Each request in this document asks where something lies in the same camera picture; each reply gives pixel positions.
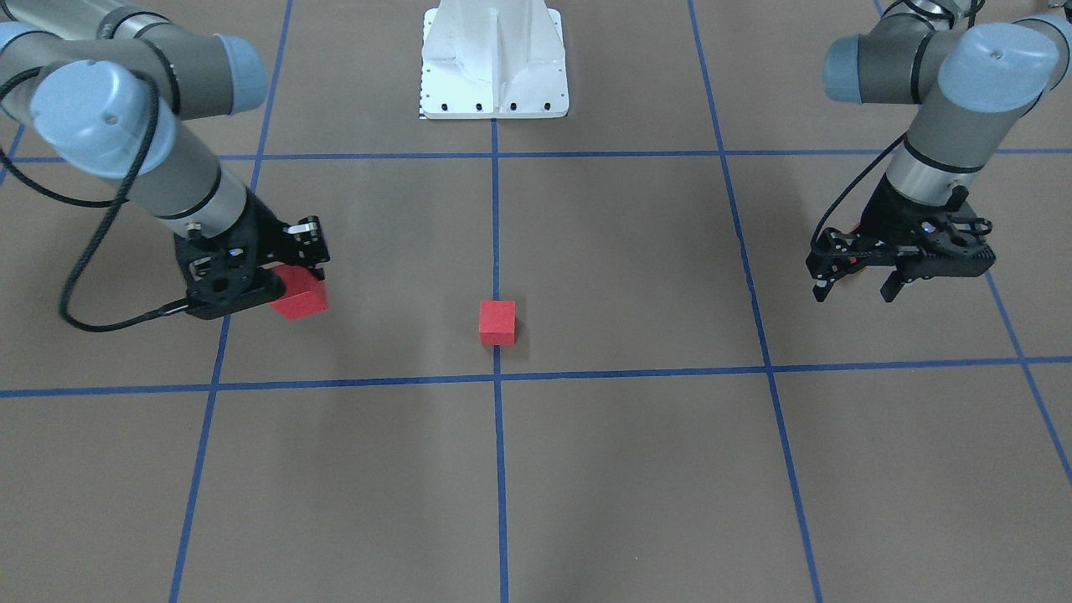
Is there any red cube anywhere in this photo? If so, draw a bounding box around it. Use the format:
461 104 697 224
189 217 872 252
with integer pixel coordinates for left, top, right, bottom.
269 265 329 321

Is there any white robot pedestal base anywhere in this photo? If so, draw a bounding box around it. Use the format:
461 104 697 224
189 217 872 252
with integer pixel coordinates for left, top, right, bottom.
419 1 570 120

